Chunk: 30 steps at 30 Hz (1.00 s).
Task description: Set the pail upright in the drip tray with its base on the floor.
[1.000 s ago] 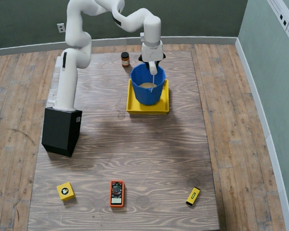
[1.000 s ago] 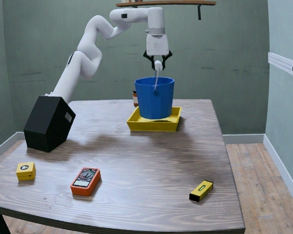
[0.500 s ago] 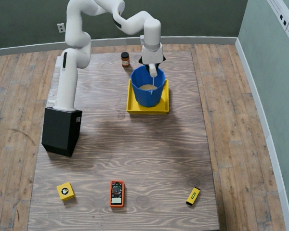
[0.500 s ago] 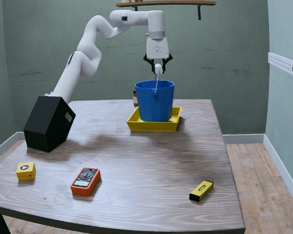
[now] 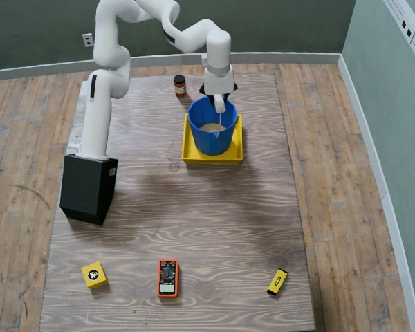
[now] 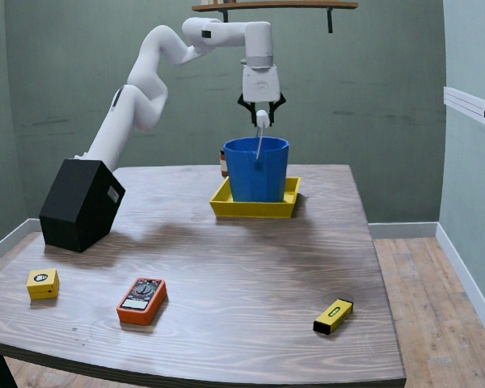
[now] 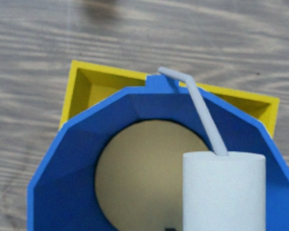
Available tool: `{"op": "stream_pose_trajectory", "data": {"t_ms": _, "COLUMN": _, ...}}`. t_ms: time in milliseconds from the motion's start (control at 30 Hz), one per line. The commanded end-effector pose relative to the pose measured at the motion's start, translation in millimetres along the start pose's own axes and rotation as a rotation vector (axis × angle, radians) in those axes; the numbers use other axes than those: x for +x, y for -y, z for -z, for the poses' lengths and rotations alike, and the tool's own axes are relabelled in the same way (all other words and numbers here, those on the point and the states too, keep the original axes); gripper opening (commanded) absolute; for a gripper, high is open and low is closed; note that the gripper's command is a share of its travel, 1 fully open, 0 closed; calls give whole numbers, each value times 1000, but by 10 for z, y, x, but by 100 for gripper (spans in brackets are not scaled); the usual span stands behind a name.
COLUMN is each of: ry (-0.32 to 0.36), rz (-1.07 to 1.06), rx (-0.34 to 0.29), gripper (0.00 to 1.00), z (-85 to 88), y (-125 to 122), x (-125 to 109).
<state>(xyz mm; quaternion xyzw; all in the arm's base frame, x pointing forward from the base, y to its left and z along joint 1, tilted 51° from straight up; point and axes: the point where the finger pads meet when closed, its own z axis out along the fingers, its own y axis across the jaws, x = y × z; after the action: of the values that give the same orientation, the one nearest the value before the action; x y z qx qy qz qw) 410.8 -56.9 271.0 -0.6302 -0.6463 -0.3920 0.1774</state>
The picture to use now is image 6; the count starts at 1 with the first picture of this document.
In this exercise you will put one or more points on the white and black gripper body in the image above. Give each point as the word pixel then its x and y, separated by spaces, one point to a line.
pixel 260 85

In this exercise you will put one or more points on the small yellow box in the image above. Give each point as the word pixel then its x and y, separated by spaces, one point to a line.
pixel 43 284

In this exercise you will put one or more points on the yellow rectangular tray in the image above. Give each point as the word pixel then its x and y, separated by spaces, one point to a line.
pixel 223 205

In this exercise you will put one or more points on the yellow pocket level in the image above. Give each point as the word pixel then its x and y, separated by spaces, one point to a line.
pixel 333 316

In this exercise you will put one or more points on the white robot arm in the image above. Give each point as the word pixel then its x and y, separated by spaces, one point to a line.
pixel 140 103

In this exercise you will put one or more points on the small orange jar with black lid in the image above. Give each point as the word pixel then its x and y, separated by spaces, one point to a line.
pixel 224 171

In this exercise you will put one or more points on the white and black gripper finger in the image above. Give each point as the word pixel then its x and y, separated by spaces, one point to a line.
pixel 273 107
pixel 251 108

